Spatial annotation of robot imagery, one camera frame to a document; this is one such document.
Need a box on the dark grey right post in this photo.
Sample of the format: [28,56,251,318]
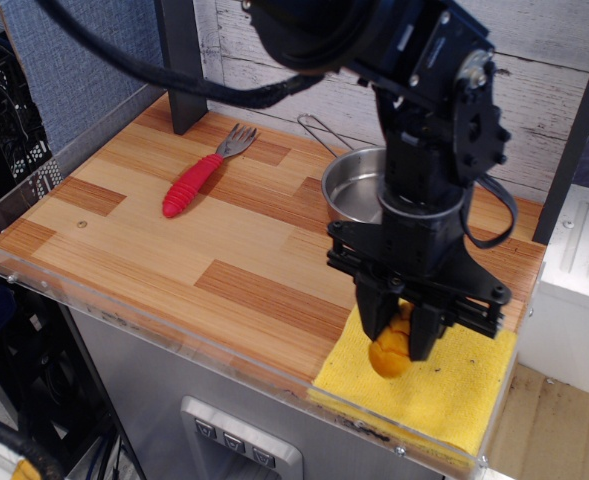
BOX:
[532,79,589,245]

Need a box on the dark grey post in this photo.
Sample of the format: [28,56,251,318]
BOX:
[532,79,589,245]
[155,0,208,135]

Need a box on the clear acrylic table guard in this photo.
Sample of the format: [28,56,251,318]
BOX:
[0,69,547,472]

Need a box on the black equipment rack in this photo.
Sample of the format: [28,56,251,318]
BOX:
[0,35,52,198]

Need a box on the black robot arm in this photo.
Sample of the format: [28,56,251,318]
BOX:
[244,1,517,361]

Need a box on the orange plush fried shrimp toy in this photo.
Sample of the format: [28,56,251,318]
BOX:
[368,300,414,379]

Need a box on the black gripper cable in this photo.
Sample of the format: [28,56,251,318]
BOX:
[38,0,325,110]

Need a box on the stainless steel pan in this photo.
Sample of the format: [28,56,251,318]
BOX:
[297,113,385,224]

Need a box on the dark grey left post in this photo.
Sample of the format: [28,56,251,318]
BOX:
[155,0,208,135]

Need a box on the red handled metal fork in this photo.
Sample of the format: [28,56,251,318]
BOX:
[162,124,258,218]

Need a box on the stainless steel cabinet panel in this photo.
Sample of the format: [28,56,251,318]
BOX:
[68,304,455,480]

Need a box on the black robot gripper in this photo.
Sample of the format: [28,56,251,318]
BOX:
[328,193,512,362]

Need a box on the yellow cloth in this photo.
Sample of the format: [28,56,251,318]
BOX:
[308,309,517,470]

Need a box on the white plastic block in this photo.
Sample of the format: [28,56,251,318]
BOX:
[518,186,589,393]

